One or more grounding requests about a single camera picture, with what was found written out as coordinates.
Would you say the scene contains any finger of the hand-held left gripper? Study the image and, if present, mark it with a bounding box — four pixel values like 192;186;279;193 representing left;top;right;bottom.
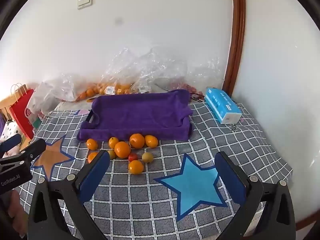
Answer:
0;133;23;156
0;139;47;175

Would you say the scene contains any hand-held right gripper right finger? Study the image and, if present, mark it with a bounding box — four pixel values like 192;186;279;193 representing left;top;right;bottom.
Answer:
214;151;296;240

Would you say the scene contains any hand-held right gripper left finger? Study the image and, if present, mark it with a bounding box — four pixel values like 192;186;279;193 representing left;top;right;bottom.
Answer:
27;149;111;240

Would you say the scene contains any small orange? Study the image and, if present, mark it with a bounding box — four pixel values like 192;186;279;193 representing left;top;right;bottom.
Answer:
86;138;99;151

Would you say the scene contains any large orange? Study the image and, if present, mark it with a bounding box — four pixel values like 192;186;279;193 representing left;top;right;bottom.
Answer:
114;141;132;159

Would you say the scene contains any large round mandarin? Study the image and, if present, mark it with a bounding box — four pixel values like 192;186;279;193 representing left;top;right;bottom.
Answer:
129;133;146;149

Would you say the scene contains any pile of small red fruits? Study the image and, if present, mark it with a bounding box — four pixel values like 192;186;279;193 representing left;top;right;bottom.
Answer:
184;84;203;94

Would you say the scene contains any person's left hand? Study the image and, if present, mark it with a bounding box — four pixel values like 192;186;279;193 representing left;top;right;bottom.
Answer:
6;189;28;239

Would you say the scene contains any white spotted cloth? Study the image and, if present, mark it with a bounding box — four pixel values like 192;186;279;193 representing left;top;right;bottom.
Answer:
0;116;20;143

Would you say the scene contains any red paper bag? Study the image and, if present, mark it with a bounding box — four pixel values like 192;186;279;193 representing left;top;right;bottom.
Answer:
9;83;35;140

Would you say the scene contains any brown paper bag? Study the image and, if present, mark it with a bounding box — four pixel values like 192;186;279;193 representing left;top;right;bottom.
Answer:
0;97;14;117

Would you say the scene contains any white plastic bag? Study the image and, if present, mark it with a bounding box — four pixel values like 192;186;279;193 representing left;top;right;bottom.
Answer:
26;81;54;128

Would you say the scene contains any grey checked star blanket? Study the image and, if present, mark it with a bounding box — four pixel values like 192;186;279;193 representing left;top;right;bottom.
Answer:
19;100;294;240

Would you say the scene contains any blue tissue pack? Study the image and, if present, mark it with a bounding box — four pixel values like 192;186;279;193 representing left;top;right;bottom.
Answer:
204;87;243;125

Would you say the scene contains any pile of bagged oranges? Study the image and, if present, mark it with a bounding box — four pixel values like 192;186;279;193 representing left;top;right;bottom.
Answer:
75;86;100;100
97;81;133;95

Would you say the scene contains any purple towel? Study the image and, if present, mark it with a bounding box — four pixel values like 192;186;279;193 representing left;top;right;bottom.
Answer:
77;89;193;143

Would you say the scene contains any crinkled clear plastic bag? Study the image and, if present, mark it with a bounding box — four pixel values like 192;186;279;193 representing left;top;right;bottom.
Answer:
186;56;224;93

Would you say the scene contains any brown wooden door frame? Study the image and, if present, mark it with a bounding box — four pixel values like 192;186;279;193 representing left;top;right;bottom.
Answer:
223;0;247;95

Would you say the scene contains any white light switch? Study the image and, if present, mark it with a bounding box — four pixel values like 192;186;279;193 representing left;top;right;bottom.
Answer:
76;0;93;10

